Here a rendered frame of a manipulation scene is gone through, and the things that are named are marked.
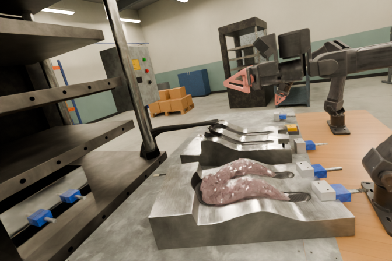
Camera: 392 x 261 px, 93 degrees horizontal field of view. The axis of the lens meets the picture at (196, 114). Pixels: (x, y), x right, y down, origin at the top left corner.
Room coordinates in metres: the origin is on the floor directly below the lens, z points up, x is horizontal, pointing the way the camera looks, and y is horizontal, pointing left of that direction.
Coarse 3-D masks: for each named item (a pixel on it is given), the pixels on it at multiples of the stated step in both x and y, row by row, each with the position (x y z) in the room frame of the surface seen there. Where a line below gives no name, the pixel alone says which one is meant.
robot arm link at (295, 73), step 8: (296, 56) 0.48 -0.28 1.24; (304, 56) 0.49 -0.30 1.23; (288, 64) 0.49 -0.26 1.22; (296, 64) 0.48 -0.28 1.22; (304, 64) 0.49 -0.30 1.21; (288, 72) 0.48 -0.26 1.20; (296, 72) 0.47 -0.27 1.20; (304, 72) 0.49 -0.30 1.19; (288, 80) 0.49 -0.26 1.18; (296, 80) 0.49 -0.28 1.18
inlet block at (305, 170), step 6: (300, 162) 0.56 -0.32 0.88; (306, 162) 0.56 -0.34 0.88; (300, 168) 0.53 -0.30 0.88; (306, 168) 0.52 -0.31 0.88; (312, 168) 0.52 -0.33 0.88; (318, 168) 0.53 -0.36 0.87; (324, 168) 0.52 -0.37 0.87; (330, 168) 0.53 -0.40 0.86; (336, 168) 0.53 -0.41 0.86; (300, 174) 0.53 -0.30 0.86; (306, 174) 0.52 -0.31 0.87; (312, 174) 0.52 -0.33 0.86; (318, 174) 0.52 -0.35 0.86; (324, 174) 0.51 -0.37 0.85
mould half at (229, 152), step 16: (240, 128) 0.96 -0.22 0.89; (256, 128) 0.94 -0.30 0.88; (272, 128) 0.88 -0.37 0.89; (192, 144) 0.95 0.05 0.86; (208, 144) 0.79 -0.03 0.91; (224, 144) 0.76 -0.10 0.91; (256, 144) 0.75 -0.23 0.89; (272, 144) 0.71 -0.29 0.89; (288, 144) 0.69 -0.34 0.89; (192, 160) 0.83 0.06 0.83; (208, 160) 0.80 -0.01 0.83; (224, 160) 0.76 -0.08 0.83; (256, 160) 0.71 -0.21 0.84; (272, 160) 0.68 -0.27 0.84; (288, 160) 0.65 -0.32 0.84
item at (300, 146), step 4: (296, 140) 0.77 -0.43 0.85; (300, 140) 0.77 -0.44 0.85; (308, 140) 0.78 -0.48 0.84; (296, 144) 0.75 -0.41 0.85; (300, 144) 0.75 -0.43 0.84; (304, 144) 0.74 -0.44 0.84; (308, 144) 0.74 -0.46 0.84; (312, 144) 0.74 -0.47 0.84; (316, 144) 0.75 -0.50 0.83; (320, 144) 0.74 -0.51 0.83; (324, 144) 0.74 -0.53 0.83; (296, 148) 0.76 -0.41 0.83; (300, 148) 0.75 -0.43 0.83; (304, 148) 0.74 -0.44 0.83; (308, 148) 0.74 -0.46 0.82; (312, 148) 0.74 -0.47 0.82; (296, 152) 0.76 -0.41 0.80; (300, 152) 0.75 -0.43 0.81; (304, 152) 0.74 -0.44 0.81
